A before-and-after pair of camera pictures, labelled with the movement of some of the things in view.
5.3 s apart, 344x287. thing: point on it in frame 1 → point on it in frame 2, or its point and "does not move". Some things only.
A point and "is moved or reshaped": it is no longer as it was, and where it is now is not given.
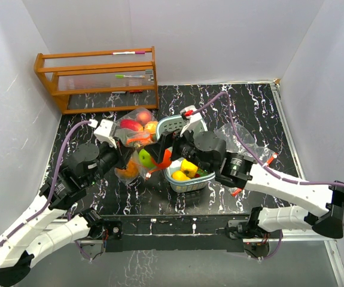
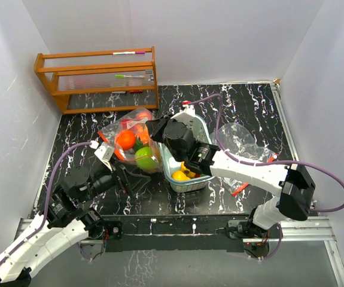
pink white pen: [128, 52] does not move
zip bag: [234, 144] does not move
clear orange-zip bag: [136, 127] is moved or reshaped
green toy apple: [145, 158] is moved or reshaped
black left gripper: [122, 153] → [134, 181]
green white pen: [123, 76] does not move
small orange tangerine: [166, 161] → [126, 140]
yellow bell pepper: [188, 168] does not move
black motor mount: [183, 232] does not move
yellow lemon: [180, 176] does not move
